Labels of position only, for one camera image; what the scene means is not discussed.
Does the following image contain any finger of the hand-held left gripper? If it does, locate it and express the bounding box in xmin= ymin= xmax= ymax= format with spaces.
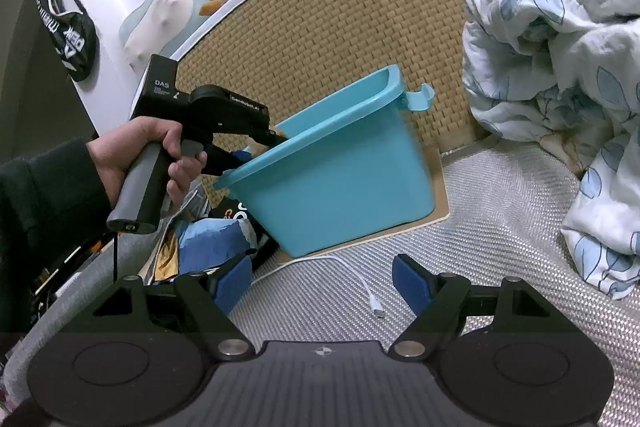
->
xmin=205 ymin=144 xmax=253 ymax=175
xmin=250 ymin=127 xmax=291 ymax=148

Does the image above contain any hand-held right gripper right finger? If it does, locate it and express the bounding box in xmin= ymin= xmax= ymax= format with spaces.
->
xmin=392 ymin=254 xmax=581 ymax=360

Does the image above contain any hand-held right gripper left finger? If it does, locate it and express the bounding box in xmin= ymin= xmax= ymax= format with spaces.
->
xmin=60 ymin=254 xmax=254 ymax=361

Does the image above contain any teal plastic bin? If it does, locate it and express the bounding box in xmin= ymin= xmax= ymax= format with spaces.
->
xmin=214 ymin=64 xmax=436 ymax=259

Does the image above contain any person's left forearm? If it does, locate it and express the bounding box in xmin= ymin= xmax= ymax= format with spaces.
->
xmin=0 ymin=139 xmax=113 ymax=348

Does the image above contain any person's left hand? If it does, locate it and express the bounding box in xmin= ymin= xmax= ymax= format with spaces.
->
xmin=87 ymin=117 xmax=208 ymax=208

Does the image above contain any blue cloth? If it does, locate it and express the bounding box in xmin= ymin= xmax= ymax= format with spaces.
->
xmin=177 ymin=217 xmax=256 ymax=278

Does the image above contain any black clothing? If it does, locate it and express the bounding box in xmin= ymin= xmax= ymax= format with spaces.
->
xmin=207 ymin=199 xmax=281 ymax=268

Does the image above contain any yellow cloth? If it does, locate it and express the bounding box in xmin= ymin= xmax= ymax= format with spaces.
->
xmin=152 ymin=232 xmax=181 ymax=283

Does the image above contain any grey woven bed mat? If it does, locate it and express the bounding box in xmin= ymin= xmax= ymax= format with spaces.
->
xmin=230 ymin=142 xmax=640 ymax=427

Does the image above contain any teal and cream plush pillow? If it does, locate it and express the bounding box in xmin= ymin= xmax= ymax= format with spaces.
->
xmin=119 ymin=0 xmax=211 ymax=72

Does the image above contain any tan woven mat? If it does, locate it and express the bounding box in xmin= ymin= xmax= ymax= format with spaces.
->
xmin=170 ymin=0 xmax=531 ymax=158

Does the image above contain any black hanging bag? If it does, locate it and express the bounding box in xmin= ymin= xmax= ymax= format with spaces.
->
xmin=36 ymin=0 xmax=98 ymax=82

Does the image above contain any white leaf-print quilt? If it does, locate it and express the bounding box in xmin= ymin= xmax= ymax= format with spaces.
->
xmin=459 ymin=0 xmax=640 ymax=300

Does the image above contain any white charging cable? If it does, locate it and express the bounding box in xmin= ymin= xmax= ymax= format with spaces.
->
xmin=250 ymin=255 xmax=386 ymax=319

